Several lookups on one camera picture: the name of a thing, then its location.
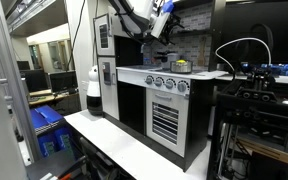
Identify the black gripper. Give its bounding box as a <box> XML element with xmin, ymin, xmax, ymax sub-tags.
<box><xmin>151</xmin><ymin>0</ymin><xmax>183</xmax><ymax>45</ymax></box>

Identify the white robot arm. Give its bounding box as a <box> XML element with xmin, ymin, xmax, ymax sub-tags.
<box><xmin>109</xmin><ymin>0</ymin><xmax>180</xmax><ymax>45</ymax></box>

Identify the yellow toy in pot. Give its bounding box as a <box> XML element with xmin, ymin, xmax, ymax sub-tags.
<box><xmin>176</xmin><ymin>60</ymin><xmax>186</xmax><ymax>64</ymax></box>

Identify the steel pot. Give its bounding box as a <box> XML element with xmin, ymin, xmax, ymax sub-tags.
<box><xmin>170</xmin><ymin>61</ymin><xmax>192</xmax><ymax>74</ymax></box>

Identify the toy kitchen play set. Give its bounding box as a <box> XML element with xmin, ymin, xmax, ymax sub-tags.
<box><xmin>94</xmin><ymin>2</ymin><xmax>217</xmax><ymax>170</ymax></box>

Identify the black computer monitor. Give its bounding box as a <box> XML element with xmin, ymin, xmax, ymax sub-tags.
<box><xmin>48</xmin><ymin>71</ymin><xmax>78</xmax><ymax>93</ymax></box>

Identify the blue storage box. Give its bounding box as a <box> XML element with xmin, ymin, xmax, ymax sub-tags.
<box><xmin>30</xmin><ymin>105</ymin><xmax>64</xmax><ymax>135</ymax></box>

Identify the wooden fork on wall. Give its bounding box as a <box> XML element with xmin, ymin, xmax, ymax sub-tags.
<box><xmin>197</xmin><ymin>36</ymin><xmax>206</xmax><ymax>66</ymax></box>

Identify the white cable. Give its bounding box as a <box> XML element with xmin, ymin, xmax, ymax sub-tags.
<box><xmin>214</xmin><ymin>37</ymin><xmax>273</xmax><ymax>73</ymax></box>

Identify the white black camera stand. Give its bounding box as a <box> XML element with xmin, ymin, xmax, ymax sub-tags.
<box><xmin>86</xmin><ymin>65</ymin><xmax>103</xmax><ymax>116</ymax></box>

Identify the black 3D printer frame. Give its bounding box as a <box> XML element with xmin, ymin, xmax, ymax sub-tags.
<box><xmin>207</xmin><ymin>64</ymin><xmax>288</xmax><ymax>180</ymax></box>

